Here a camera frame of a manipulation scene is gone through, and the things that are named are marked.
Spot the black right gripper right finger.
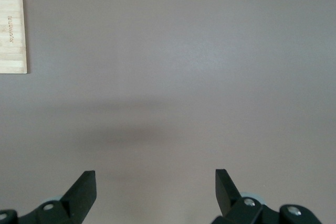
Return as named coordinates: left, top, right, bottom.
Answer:
left=212, top=168, right=323, bottom=224

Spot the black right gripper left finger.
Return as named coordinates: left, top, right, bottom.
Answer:
left=0, top=170, right=97, bottom=224

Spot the bamboo cutting board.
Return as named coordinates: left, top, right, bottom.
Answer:
left=0, top=0, right=28, bottom=74

